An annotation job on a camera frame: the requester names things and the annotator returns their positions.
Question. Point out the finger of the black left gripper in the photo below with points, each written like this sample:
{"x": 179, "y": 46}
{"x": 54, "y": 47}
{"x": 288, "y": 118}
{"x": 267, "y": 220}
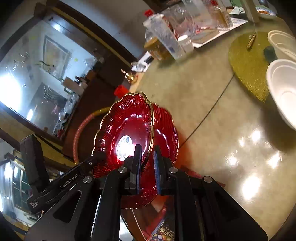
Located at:
{"x": 32, "y": 159}

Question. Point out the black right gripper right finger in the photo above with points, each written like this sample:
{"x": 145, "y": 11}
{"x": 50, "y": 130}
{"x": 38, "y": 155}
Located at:
{"x": 161, "y": 171}

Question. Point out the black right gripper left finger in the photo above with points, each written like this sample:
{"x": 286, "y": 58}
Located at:
{"x": 132, "y": 177}

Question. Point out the red glass scalloped plate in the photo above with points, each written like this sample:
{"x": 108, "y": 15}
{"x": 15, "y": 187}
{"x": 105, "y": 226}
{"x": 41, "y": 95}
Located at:
{"x": 129, "y": 122}

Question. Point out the white plastic bowl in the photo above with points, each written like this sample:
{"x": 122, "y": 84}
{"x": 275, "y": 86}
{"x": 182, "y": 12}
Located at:
{"x": 283, "y": 43}
{"x": 280, "y": 77}

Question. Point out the colourful printed box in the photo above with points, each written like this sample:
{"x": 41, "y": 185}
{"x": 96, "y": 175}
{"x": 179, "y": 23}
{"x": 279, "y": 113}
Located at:
{"x": 163, "y": 226}

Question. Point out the small gold gourd ornament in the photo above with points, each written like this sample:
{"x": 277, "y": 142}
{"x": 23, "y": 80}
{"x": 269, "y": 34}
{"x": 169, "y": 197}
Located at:
{"x": 131, "y": 77}

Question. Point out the brown lidded jar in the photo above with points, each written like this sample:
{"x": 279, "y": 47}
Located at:
{"x": 157, "y": 50}

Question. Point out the white small pill bottle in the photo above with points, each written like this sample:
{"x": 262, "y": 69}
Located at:
{"x": 186, "y": 43}

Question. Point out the gold glitter round placemat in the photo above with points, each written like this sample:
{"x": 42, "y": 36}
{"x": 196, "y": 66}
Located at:
{"x": 250, "y": 65}

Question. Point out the clear glass pitcher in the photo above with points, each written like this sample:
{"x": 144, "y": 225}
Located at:
{"x": 181, "y": 20}

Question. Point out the blue white food plate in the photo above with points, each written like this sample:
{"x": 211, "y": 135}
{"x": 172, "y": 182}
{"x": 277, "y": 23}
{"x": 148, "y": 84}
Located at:
{"x": 265, "y": 13}

